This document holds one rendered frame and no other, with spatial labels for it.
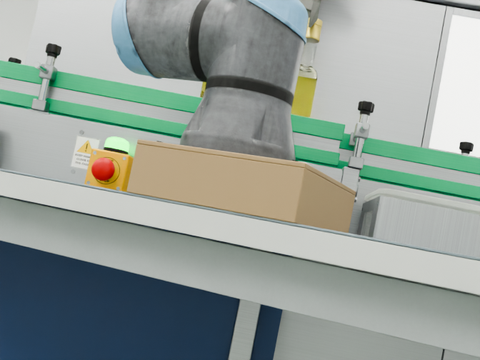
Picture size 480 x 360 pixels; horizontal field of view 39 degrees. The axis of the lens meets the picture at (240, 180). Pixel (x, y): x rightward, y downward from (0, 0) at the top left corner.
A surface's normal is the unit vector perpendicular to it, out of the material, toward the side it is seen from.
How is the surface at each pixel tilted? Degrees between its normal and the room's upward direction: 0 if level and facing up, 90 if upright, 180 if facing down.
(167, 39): 113
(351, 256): 90
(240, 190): 90
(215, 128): 72
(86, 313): 90
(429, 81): 90
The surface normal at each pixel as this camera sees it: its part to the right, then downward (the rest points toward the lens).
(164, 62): -0.38, 0.68
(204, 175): -0.40, -0.15
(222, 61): -0.69, -0.20
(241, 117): 0.04, -0.38
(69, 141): -0.06, -0.09
